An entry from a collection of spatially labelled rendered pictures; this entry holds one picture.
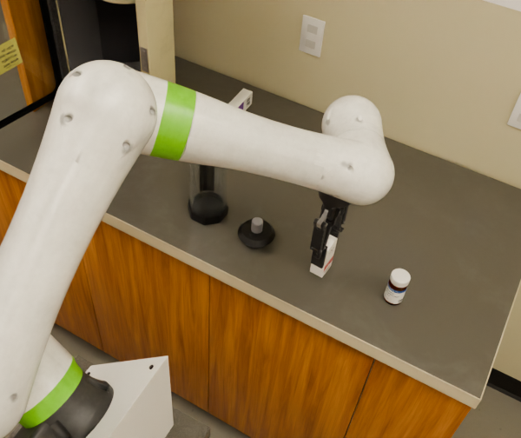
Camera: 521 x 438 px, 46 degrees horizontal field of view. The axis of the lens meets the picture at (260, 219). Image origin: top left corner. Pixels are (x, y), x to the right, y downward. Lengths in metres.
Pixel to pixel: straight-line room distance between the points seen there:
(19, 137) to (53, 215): 1.11
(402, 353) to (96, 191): 0.84
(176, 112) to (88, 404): 0.48
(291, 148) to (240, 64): 1.11
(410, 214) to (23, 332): 1.12
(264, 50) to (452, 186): 0.71
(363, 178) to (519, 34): 0.79
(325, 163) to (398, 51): 0.84
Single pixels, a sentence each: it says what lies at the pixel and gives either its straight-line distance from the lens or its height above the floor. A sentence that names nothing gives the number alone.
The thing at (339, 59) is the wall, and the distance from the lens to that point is 1.87.
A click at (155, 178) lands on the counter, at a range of 1.68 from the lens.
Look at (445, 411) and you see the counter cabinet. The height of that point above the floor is 0.79.
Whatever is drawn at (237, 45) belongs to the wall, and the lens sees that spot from 2.03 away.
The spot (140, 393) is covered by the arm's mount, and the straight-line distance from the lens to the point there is 1.01.
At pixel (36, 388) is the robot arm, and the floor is 1.21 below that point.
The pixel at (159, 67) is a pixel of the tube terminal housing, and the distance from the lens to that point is 1.69.
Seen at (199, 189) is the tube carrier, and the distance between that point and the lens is 1.47.
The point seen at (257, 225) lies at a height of 1.00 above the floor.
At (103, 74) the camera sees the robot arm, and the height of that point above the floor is 1.67.
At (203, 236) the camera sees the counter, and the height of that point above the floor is 0.94.
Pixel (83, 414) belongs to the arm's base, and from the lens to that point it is 1.04.
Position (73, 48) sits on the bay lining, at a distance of 1.86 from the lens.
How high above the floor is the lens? 2.08
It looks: 46 degrees down
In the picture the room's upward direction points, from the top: 6 degrees clockwise
